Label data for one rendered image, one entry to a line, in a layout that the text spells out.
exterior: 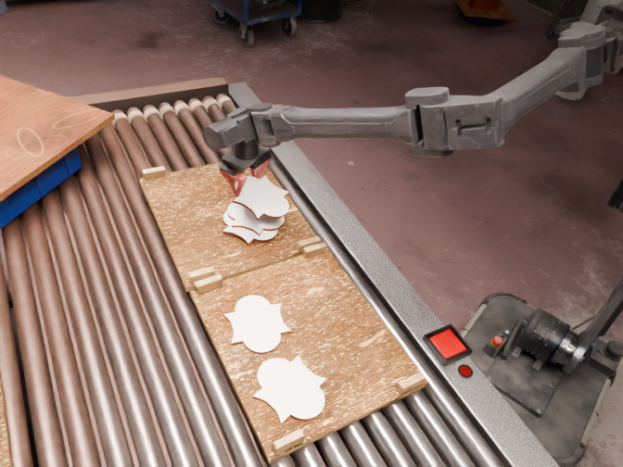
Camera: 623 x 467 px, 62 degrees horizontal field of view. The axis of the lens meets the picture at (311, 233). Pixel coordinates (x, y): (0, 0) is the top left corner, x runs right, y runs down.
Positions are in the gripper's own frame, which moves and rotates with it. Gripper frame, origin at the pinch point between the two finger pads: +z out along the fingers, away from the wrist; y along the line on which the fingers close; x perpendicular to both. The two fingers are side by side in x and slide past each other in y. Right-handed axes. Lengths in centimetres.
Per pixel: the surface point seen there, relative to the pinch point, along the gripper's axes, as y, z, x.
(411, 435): -28, 13, -60
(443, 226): 142, 106, -24
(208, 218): -6.9, 10.0, 6.8
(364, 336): -14.6, 10.9, -42.6
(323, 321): -16.6, 10.7, -33.4
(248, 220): -3.2, 7.7, -3.2
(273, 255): -7.1, 10.4, -13.7
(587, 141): 294, 109, -73
